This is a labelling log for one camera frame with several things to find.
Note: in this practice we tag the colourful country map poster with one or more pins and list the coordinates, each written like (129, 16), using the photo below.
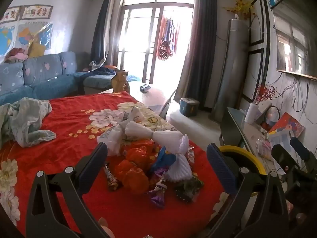
(34, 34)

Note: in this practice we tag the dark blue clothes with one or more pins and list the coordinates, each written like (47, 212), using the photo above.
(101, 70)

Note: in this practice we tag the pink packet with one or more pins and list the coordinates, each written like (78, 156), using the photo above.
(263, 148)

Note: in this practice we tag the small orange plastic bag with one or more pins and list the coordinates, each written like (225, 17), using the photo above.
(132, 178)

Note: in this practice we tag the framed cartoon poster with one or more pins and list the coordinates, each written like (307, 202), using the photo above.
(10, 13)
(37, 12)

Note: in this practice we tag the pile of clothes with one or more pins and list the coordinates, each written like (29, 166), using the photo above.
(16, 54)

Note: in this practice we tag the white foam fruit net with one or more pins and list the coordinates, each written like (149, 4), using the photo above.
(179, 166)
(145, 131)

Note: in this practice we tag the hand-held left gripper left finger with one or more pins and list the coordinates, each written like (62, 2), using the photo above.
(92, 164)

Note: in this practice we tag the colourful book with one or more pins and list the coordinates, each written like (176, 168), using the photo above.
(288, 125)

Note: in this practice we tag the white plastic bag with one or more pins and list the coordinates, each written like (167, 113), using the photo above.
(111, 138)

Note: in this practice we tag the paper towel roll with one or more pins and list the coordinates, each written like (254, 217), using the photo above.
(251, 114)

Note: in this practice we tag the light green cloth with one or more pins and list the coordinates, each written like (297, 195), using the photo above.
(22, 121)

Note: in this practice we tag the red floral blanket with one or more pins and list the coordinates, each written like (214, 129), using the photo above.
(62, 158)

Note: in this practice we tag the purple clear candy wrapper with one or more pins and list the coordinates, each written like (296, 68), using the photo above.
(157, 193)

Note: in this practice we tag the red berry branches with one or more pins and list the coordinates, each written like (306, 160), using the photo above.
(265, 93)

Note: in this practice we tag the grey standing air conditioner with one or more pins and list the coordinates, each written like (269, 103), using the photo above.
(231, 67)

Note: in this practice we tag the large orange plastic bag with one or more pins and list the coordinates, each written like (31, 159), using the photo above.
(140, 151)

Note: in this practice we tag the dark blue curtain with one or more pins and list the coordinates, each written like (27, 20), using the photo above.
(100, 29)

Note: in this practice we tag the small dark gadget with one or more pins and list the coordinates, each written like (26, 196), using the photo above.
(145, 88)

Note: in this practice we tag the world map poster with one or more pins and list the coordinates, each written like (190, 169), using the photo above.
(6, 39)

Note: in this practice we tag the white yellow plastic wrapper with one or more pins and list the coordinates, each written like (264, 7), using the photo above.
(135, 115)

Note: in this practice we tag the blue floral sofa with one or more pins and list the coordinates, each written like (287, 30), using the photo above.
(42, 76)

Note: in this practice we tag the teal storage box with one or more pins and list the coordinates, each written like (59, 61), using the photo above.
(189, 107)

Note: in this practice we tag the round mirror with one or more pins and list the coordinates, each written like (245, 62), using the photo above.
(272, 117)

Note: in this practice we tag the yellow black waste bin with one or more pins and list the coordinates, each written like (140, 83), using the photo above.
(244, 157)

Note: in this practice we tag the wall television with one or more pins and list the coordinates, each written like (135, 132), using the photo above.
(294, 42)

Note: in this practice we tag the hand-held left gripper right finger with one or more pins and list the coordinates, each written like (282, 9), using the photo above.
(220, 168)

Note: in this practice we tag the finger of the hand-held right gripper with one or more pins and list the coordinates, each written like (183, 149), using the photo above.
(281, 153)
(299, 146)

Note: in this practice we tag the dark green snack wrapper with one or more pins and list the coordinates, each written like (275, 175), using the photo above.
(189, 187)

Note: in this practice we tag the dark coffee table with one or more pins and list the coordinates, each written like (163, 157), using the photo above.
(153, 99)

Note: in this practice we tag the yellow artificial flowers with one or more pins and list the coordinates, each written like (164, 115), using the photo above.
(241, 7)

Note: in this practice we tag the dark television cabinet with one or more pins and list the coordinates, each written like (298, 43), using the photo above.
(235, 129)

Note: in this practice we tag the hanging clothes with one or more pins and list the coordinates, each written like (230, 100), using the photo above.
(168, 37)

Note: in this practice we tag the dark grey curtain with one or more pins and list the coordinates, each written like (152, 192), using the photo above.
(201, 44)

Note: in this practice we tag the black picture frame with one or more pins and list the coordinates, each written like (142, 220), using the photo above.
(260, 74)

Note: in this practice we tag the yellow pillow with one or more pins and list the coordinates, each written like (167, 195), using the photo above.
(36, 50)

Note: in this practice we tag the brown snack stick wrapper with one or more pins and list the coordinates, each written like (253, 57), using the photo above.
(111, 178)

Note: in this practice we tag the glass balcony door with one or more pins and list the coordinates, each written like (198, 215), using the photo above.
(138, 34)

